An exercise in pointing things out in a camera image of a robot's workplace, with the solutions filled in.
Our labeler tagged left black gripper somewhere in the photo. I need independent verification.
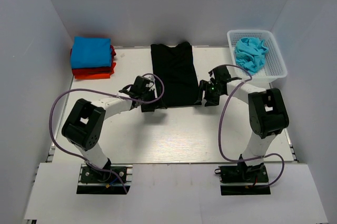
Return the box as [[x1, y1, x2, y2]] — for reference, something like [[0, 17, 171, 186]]
[[141, 86, 167, 112]]

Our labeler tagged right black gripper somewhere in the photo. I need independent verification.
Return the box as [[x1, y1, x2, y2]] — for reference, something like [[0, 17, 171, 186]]
[[194, 80, 223, 107]]

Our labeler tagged black t shirt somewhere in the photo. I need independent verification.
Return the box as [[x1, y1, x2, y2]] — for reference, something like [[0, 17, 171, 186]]
[[151, 42, 199, 108]]

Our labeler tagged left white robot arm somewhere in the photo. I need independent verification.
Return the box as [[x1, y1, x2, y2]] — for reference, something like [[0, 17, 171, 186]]
[[61, 74, 166, 181]]

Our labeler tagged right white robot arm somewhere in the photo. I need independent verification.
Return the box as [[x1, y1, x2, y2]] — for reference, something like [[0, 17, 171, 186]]
[[195, 64, 289, 181]]

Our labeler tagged folded red t shirt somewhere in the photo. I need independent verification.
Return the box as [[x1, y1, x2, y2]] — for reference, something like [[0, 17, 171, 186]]
[[72, 45, 116, 75]]

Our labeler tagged crumpled light blue t shirt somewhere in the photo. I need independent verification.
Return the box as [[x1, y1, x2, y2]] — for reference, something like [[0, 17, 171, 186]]
[[234, 37, 269, 75]]

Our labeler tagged folded orange t shirt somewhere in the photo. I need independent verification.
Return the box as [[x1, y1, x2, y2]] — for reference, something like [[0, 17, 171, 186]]
[[72, 62, 116, 80]]

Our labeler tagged white plastic basket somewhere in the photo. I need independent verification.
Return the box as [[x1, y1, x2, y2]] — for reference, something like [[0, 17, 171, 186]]
[[227, 29, 288, 84]]

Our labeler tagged folded blue t shirt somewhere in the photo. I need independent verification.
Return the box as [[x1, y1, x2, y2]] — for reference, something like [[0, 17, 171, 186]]
[[71, 36, 112, 69]]

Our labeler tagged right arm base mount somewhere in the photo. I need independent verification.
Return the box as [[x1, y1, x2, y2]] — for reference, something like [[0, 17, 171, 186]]
[[214, 165, 271, 196]]

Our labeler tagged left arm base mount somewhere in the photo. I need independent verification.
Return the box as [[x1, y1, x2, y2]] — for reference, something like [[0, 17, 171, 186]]
[[76, 164, 133, 195]]

